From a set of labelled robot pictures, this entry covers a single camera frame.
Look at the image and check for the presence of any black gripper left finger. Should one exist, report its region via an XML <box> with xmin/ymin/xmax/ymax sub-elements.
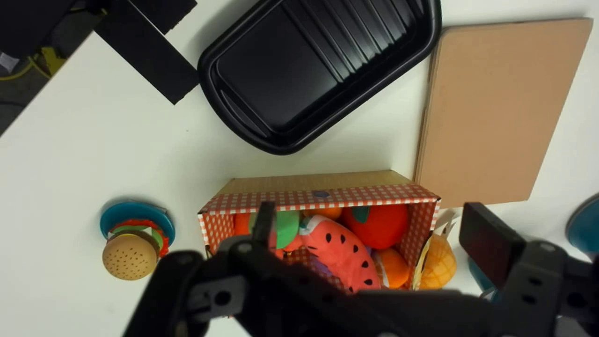
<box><xmin>251</xmin><ymin>201</ymin><xmax>279</xmax><ymax>252</ymax></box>

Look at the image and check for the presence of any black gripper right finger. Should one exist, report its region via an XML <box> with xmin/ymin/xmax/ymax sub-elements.
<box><xmin>459</xmin><ymin>201</ymin><xmax>530</xmax><ymax>293</ymax></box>

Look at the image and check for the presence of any red checkered cardboard basket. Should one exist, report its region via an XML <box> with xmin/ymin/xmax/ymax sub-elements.
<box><xmin>197</xmin><ymin>169</ymin><xmax>442</xmax><ymax>293</ymax></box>

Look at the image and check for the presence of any yellow toy pineapple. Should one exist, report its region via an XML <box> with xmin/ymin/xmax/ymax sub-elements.
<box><xmin>427</xmin><ymin>209</ymin><xmax>462</xmax><ymax>293</ymax></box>

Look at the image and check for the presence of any yellow pineapple slice toy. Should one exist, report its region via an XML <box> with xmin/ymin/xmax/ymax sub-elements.
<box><xmin>412</xmin><ymin>233</ymin><xmax>436</xmax><ymax>293</ymax></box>

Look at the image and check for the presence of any watermelon slice plush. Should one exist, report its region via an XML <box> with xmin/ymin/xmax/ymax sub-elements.
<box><xmin>298</xmin><ymin>214</ymin><xmax>384</xmax><ymax>297</ymax></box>

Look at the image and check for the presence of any red tomato plush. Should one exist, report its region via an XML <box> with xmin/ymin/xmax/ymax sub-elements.
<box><xmin>341</xmin><ymin>205</ymin><xmax>412</xmax><ymax>254</ymax></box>

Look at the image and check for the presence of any brown cardboard sheet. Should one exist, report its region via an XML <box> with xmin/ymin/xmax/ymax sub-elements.
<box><xmin>412</xmin><ymin>18</ymin><xmax>595</xmax><ymax>209</ymax></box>

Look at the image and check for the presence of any toy burger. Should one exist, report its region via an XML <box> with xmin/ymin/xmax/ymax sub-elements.
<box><xmin>101</xmin><ymin>218</ymin><xmax>170</xmax><ymax>284</ymax></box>

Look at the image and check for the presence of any black plastic tray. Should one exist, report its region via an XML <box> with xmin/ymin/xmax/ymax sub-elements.
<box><xmin>197</xmin><ymin>0</ymin><xmax>444</xmax><ymax>156</ymax></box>

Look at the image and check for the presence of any wide black tape strip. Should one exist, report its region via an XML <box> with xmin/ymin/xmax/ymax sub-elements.
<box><xmin>92</xmin><ymin>0</ymin><xmax>202</xmax><ymax>108</ymax></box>

